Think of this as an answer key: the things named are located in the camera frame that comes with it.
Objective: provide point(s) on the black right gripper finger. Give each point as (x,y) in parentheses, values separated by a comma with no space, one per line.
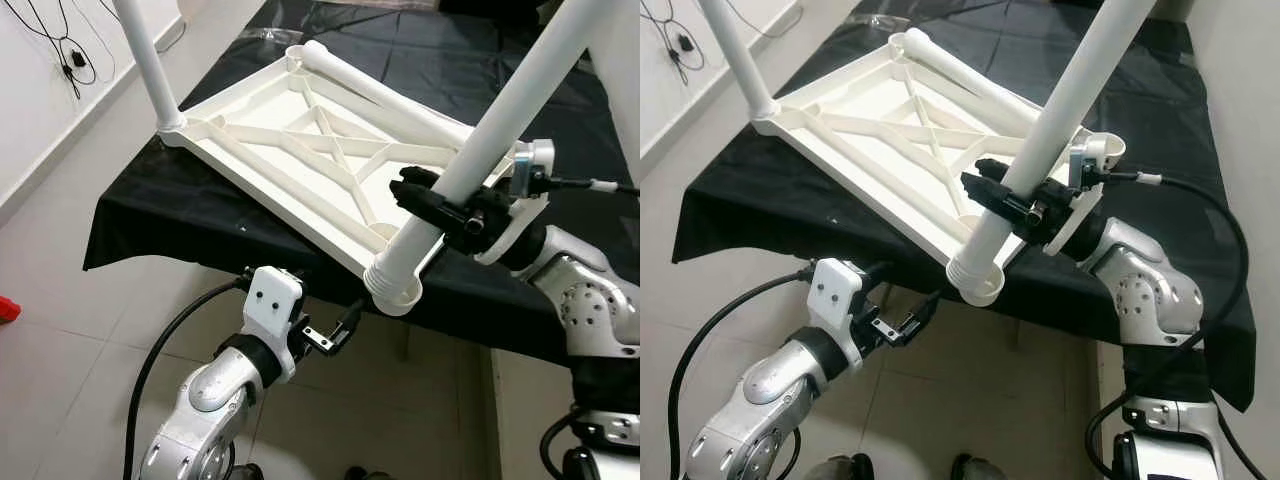
(992,168)
(425,206)
(420,177)
(992,197)

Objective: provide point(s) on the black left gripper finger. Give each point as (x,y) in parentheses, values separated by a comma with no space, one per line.
(897,333)
(926,310)
(351,318)
(326,341)

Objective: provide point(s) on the white plastic table top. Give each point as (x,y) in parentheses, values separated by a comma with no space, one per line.
(850,140)
(260,150)

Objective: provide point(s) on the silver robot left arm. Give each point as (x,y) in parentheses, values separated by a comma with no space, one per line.
(770,385)
(210,395)

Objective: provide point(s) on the grey black robot right foot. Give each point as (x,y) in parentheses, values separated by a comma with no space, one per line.
(980,468)
(370,473)

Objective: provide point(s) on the grey black robot foot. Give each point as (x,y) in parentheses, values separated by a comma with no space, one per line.
(980,468)
(835,470)
(370,473)
(250,473)

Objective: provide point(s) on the black tablecloth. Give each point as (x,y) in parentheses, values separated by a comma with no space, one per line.
(760,215)
(180,220)

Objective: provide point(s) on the grey black robot left foot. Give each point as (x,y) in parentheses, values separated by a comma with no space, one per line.
(835,470)
(250,473)

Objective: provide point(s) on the black power adapter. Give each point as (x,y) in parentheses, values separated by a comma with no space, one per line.
(73,66)
(685,45)

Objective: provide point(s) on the red plastic stool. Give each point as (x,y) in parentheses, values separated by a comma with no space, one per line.
(8,310)

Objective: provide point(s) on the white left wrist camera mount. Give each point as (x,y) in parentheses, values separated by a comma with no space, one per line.
(272,300)
(838,290)

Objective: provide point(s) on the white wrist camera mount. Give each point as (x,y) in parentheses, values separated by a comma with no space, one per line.
(1085,165)
(838,290)
(530,170)
(272,300)

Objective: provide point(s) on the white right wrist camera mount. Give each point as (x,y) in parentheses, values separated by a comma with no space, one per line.
(1085,165)
(530,170)

